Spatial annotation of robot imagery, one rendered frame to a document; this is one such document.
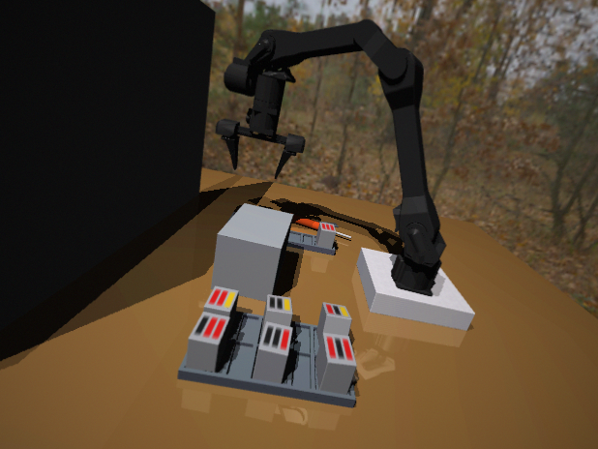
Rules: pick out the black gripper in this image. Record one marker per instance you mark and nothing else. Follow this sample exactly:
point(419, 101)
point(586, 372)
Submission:
point(265, 118)

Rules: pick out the large black wall panel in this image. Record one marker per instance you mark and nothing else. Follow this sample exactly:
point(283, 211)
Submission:
point(103, 107)

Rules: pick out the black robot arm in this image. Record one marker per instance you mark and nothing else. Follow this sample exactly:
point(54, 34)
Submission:
point(401, 75)

